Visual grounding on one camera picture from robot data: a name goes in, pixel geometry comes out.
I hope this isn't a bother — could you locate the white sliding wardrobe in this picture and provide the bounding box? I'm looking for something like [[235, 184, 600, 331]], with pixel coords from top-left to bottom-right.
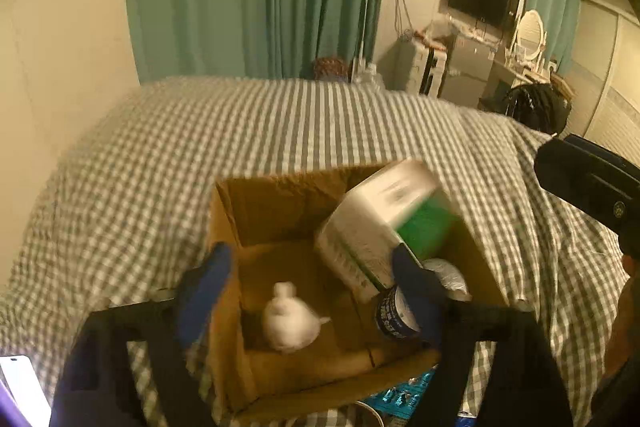
[[570, 0, 640, 150]]

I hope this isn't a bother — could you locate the grey checkered bed blanket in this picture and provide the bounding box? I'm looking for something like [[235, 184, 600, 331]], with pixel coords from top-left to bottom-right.
[[0, 76, 632, 427]]

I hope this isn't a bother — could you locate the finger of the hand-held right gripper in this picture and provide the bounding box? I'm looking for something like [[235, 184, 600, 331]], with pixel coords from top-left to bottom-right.
[[534, 134, 640, 255]]

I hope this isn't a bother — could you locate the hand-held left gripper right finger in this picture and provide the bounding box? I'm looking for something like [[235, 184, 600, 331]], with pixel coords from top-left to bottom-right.
[[391, 243, 576, 427]]

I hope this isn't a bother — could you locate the blue printed packet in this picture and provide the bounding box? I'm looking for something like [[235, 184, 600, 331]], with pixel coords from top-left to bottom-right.
[[362, 369, 441, 421]]

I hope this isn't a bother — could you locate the brown wicker basket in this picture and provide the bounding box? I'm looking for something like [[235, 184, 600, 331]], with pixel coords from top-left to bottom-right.
[[313, 57, 349, 82]]

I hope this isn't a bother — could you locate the silver foil packet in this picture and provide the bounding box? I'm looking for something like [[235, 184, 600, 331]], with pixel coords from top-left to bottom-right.
[[422, 258, 472, 303]]

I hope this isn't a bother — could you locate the white tablet device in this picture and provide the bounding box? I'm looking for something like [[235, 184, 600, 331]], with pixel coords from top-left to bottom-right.
[[0, 355, 52, 427]]

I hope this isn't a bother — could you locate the black backpack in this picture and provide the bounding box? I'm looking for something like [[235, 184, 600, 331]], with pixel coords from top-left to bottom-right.
[[504, 83, 572, 136]]

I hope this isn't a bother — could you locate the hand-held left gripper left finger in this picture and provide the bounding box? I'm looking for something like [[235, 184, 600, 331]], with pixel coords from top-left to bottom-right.
[[49, 242, 236, 427]]

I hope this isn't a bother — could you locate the person's right hand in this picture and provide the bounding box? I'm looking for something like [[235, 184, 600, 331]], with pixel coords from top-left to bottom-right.
[[604, 253, 640, 380]]

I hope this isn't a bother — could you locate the brown cardboard box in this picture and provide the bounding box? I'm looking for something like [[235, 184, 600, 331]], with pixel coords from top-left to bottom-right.
[[207, 162, 508, 423]]

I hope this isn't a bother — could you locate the oval white vanity mirror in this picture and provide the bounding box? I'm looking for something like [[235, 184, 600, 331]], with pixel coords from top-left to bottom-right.
[[514, 9, 547, 61]]

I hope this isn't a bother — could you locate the silver small refrigerator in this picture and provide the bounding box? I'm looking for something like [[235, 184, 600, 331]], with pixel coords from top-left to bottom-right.
[[440, 33, 502, 108]]

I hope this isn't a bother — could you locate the white vanity table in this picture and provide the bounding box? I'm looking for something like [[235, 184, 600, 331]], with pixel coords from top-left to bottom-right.
[[487, 57, 557, 104]]

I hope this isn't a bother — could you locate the white drawer cabinet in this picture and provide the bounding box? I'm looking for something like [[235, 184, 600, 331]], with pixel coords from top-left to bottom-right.
[[385, 39, 449, 98]]

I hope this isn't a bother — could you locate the white round cup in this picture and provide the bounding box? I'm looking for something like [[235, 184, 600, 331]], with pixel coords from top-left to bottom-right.
[[355, 401, 387, 427]]

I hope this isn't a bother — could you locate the white plush toy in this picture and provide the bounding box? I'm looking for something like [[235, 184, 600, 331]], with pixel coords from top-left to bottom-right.
[[262, 282, 332, 354]]

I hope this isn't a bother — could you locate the white and green carton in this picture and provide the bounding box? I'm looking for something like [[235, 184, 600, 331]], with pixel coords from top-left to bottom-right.
[[315, 158, 463, 303]]

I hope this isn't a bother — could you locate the blue label can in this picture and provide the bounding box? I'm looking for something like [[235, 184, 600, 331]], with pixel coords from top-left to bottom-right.
[[374, 284, 422, 339]]

